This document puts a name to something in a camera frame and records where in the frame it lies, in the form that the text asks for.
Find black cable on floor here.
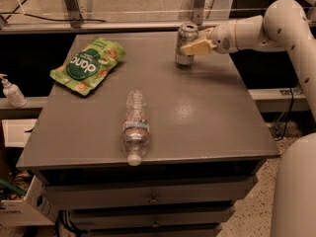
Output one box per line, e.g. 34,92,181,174
0,12,108,24

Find white pump dispenser bottle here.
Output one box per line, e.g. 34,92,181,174
0,74,27,108

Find metal frame rail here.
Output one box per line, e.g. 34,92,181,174
0,17,300,36

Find white cardboard box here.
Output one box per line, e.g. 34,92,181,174
0,177,58,227

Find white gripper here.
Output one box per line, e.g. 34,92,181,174
180,20,238,56

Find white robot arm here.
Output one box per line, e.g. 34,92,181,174
180,0,316,237

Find clear plastic water bottle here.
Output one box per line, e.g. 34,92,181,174
121,90,150,166

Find silver 7up soda can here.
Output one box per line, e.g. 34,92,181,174
175,23,198,67

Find grey drawer cabinet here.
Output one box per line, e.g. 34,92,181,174
18,33,278,237

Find green rice chip bag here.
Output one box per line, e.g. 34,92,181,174
49,38,125,96

